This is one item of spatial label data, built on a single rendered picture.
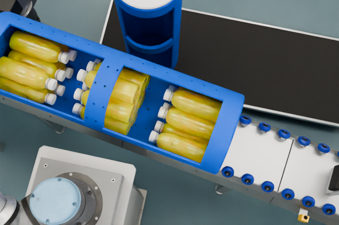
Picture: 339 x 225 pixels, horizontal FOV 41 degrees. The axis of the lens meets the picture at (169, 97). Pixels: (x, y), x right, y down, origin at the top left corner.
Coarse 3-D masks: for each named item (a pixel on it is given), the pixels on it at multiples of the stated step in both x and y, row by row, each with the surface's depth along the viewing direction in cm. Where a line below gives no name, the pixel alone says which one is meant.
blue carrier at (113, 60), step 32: (0, 32) 148; (32, 32) 150; (64, 32) 155; (128, 64) 147; (64, 96) 170; (96, 96) 144; (160, 96) 169; (224, 96) 146; (96, 128) 151; (224, 128) 140; (192, 160) 148
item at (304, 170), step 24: (0, 96) 178; (48, 120) 181; (120, 144) 176; (240, 144) 170; (264, 144) 170; (288, 144) 170; (192, 168) 172; (240, 168) 167; (264, 168) 167; (288, 168) 167; (312, 168) 168; (312, 192) 165; (312, 216) 170
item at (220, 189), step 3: (216, 186) 256; (219, 186) 238; (222, 186) 222; (216, 189) 250; (219, 189) 237; (222, 189) 232; (225, 189) 227; (228, 189) 223; (231, 189) 218; (219, 192) 252; (222, 192) 246; (225, 192) 240
